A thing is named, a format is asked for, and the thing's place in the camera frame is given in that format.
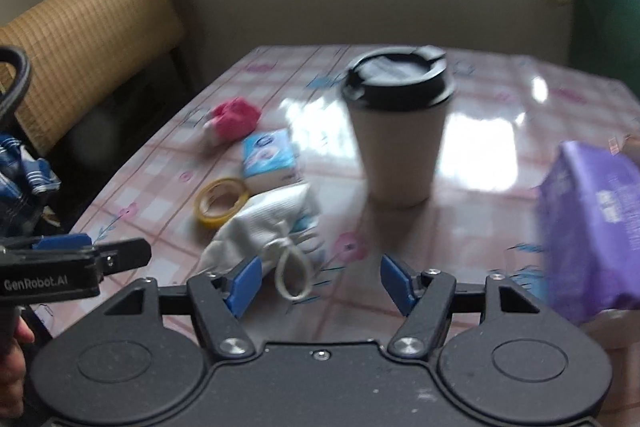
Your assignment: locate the beige cup with black lid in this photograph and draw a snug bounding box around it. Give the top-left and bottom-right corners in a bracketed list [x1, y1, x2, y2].
[340, 46, 456, 208]

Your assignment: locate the pink and white sock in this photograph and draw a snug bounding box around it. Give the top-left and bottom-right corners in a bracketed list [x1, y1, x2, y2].
[203, 98, 262, 147]

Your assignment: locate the purple tissue pack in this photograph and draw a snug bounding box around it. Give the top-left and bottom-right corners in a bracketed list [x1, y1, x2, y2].
[538, 141, 639, 324]

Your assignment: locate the black cable loop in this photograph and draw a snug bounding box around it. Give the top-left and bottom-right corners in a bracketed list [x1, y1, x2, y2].
[0, 44, 33, 134]

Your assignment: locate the small blue tissue packet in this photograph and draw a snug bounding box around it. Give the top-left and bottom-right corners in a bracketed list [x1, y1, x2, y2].
[242, 129, 300, 195]

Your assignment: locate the yellow tape roll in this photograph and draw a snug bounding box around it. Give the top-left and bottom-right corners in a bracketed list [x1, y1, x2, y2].
[193, 178, 250, 229]

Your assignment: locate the pink checkered tablecloth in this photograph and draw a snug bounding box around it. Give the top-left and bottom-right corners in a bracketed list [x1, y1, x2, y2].
[29, 44, 640, 427]

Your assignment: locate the white face mask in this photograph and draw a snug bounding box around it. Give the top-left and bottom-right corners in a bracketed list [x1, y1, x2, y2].
[196, 182, 326, 303]

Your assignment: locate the woven bamboo chair back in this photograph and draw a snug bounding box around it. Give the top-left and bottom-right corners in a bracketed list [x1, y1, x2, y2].
[1, 0, 184, 155]

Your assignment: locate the person's left hand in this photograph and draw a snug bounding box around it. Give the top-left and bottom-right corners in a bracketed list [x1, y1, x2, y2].
[0, 317, 35, 418]

